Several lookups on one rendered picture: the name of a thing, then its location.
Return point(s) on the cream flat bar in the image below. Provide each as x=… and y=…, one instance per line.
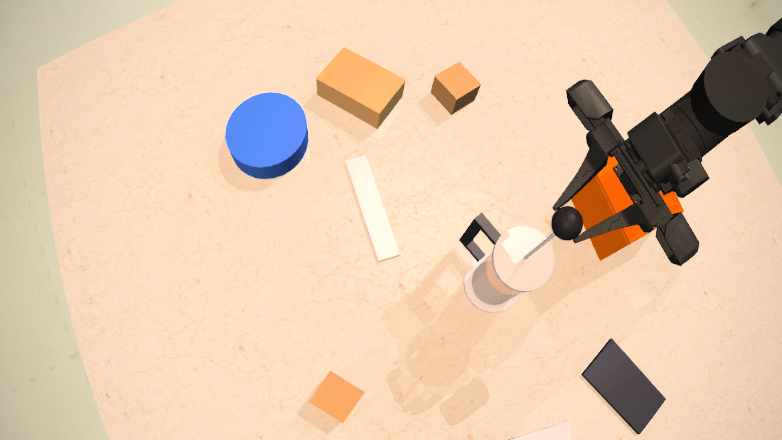
x=560, y=431
x=372, y=209

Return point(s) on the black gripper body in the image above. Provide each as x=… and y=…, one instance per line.
x=673, y=232

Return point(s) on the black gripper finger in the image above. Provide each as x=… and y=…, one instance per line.
x=632, y=215
x=596, y=159

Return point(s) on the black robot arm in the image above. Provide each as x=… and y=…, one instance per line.
x=741, y=82

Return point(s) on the blue short cylinder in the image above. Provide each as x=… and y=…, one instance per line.
x=267, y=135

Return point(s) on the french press coffee maker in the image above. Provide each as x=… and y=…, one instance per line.
x=520, y=261

